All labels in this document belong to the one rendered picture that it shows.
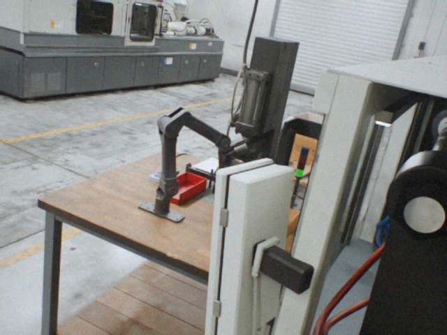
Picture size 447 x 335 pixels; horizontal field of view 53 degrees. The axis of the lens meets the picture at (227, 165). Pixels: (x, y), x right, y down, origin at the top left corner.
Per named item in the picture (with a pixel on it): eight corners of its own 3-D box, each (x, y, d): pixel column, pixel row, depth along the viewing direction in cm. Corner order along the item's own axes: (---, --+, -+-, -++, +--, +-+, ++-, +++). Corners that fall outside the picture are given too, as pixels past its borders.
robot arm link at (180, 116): (225, 133, 192) (170, 99, 174) (235, 139, 185) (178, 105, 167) (210, 157, 193) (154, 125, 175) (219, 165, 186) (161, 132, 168)
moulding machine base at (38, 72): (24, 105, 620) (25, 33, 588) (-23, 87, 661) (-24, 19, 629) (219, 82, 1088) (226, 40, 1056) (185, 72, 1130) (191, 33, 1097)
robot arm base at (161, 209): (148, 185, 191) (138, 190, 185) (188, 200, 184) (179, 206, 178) (146, 202, 193) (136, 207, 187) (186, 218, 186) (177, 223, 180)
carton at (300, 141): (297, 146, 606) (305, 109, 589) (339, 159, 577) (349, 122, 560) (274, 154, 551) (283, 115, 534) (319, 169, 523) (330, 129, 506)
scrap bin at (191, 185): (156, 197, 200) (157, 185, 198) (184, 182, 222) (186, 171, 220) (179, 206, 196) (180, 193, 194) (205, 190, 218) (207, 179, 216)
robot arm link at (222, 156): (229, 153, 197) (229, 142, 192) (236, 161, 193) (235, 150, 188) (216, 159, 195) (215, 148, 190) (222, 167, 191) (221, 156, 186)
